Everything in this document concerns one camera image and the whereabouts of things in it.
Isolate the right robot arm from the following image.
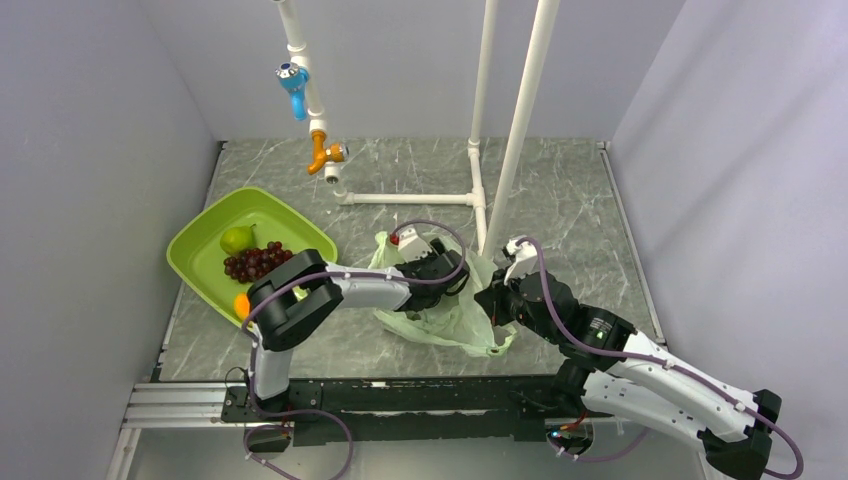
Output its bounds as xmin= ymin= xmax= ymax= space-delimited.
xmin=474 ymin=273 xmax=781 ymax=479

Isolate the white PVC pipe frame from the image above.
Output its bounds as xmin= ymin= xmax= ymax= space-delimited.
xmin=274 ymin=0 xmax=560 ymax=259

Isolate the blue tap valve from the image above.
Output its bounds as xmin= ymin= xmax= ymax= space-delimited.
xmin=276 ymin=62 xmax=309 ymax=121

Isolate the dark red grape bunch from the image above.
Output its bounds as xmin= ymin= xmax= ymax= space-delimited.
xmin=223 ymin=241 xmax=294 ymax=284

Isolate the orange fake fruit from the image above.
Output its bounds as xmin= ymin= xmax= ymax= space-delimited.
xmin=233 ymin=292 xmax=251 ymax=321

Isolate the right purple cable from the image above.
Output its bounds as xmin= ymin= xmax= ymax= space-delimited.
xmin=513 ymin=235 xmax=805 ymax=480

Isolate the purple cable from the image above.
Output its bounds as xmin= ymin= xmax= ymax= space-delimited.
xmin=513 ymin=235 xmax=805 ymax=480
xmin=239 ymin=219 xmax=469 ymax=419

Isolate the orange tap valve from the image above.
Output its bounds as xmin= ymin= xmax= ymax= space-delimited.
xmin=307 ymin=129 xmax=349 ymax=175

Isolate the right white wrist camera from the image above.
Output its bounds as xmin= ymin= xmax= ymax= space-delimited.
xmin=503 ymin=237 xmax=539 ymax=285

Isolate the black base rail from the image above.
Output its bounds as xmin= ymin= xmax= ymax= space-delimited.
xmin=221 ymin=375 xmax=585 ymax=446

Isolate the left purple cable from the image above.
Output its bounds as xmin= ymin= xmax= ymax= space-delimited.
xmin=239 ymin=219 xmax=469 ymax=419

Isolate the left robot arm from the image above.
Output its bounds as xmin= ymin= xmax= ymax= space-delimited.
xmin=247 ymin=230 xmax=469 ymax=420

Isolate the green avocado print plastic bag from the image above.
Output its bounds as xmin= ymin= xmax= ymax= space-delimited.
xmin=374 ymin=251 xmax=518 ymax=357

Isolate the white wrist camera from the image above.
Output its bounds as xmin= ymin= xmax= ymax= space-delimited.
xmin=389 ymin=225 xmax=433 ymax=262
xmin=503 ymin=237 xmax=539 ymax=285

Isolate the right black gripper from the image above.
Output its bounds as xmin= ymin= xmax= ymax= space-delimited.
xmin=474 ymin=264 xmax=562 ymax=344

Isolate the lime green plastic tray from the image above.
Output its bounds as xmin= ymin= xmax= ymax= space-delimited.
xmin=166 ymin=187 xmax=338 ymax=327

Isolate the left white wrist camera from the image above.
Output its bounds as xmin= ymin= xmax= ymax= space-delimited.
xmin=389 ymin=225 xmax=433 ymax=262

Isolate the green fake fruit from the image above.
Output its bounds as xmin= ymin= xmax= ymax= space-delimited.
xmin=219 ymin=224 xmax=257 ymax=257

